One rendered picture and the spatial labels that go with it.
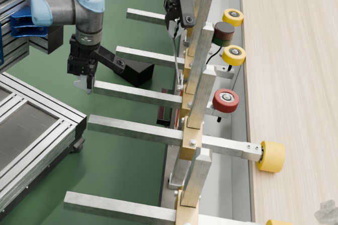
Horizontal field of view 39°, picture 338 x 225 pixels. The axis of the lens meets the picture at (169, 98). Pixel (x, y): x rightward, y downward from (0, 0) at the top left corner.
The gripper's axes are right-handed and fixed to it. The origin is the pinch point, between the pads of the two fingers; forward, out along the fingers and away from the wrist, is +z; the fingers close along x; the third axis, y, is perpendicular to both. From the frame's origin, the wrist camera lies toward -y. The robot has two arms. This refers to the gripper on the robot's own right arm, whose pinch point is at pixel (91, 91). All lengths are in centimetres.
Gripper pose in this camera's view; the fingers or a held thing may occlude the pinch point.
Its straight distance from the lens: 152.3
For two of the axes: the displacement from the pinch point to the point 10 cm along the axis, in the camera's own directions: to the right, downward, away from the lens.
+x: -0.9, 6.6, -7.4
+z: -1.7, 7.3, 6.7
